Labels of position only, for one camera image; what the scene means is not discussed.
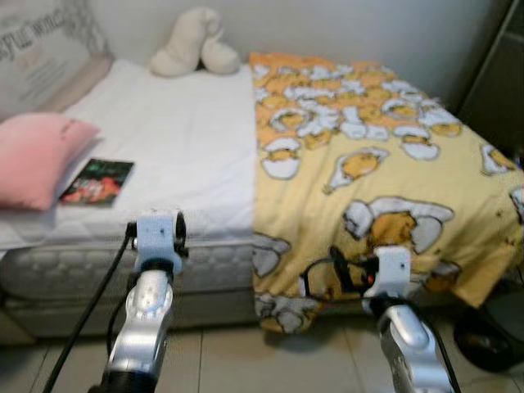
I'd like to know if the grey quilted mattress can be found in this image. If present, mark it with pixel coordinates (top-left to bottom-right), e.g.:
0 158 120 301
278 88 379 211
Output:
0 237 267 302

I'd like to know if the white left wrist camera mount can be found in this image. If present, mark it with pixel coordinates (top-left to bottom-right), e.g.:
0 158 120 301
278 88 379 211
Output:
134 210 183 275

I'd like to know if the yellow cartoon print blanket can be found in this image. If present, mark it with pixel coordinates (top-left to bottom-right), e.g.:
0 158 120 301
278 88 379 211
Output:
247 51 524 334

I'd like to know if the white pillow black ornament print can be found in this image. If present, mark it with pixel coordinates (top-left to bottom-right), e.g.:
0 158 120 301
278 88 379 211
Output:
0 0 113 117

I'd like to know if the beige bed frame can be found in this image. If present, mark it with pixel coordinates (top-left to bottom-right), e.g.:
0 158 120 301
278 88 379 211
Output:
0 291 267 341

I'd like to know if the cream plush toy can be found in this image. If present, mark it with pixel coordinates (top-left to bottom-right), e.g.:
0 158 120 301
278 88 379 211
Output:
148 7 242 79

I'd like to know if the black round base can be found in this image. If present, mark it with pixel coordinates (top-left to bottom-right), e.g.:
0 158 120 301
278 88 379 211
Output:
452 305 524 375

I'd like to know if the white quilted bed sheet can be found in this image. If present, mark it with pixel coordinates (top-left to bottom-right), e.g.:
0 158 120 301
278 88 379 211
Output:
0 57 261 251

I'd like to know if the dark wardrobe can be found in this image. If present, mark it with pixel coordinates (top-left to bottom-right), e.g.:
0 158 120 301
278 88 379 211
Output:
454 0 524 160

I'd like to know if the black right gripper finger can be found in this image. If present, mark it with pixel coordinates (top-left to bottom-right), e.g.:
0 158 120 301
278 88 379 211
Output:
328 245 350 289

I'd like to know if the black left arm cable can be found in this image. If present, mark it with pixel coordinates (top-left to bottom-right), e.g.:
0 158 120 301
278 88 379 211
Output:
41 223 138 393

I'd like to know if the pink pillow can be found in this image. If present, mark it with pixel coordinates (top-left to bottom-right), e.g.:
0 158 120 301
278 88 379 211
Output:
0 112 102 212

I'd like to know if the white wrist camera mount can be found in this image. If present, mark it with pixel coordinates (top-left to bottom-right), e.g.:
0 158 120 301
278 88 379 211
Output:
373 246 413 300
134 210 183 275

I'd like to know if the dark book red cover picture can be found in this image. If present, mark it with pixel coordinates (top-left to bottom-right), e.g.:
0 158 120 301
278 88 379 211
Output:
58 157 135 206

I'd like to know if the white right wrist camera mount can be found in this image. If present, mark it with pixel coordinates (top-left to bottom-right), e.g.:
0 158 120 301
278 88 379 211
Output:
373 246 413 300

